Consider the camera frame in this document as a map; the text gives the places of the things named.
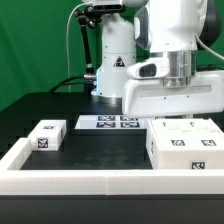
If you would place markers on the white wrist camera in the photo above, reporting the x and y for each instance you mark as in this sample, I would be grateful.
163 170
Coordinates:
152 68

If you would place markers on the white U-shaped workspace frame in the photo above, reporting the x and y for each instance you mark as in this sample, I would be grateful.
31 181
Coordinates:
14 180

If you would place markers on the white cabinet door panel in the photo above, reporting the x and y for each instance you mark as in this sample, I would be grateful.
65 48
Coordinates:
205 134
167 133

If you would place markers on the white cabinet top block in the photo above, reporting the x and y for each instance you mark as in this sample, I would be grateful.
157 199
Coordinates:
48 135

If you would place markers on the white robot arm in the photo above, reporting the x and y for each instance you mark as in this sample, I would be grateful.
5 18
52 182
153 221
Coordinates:
149 52

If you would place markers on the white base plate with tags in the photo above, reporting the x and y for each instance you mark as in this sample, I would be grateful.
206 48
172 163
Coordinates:
110 122

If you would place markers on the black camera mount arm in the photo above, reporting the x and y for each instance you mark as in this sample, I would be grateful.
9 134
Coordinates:
87 20

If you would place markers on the black camera bar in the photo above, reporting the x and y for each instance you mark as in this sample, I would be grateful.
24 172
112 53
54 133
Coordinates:
117 8

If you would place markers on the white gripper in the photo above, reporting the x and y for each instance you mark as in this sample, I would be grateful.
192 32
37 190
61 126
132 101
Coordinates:
149 98

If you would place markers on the white cabinet body box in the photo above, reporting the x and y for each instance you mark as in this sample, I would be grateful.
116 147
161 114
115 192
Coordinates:
186 157

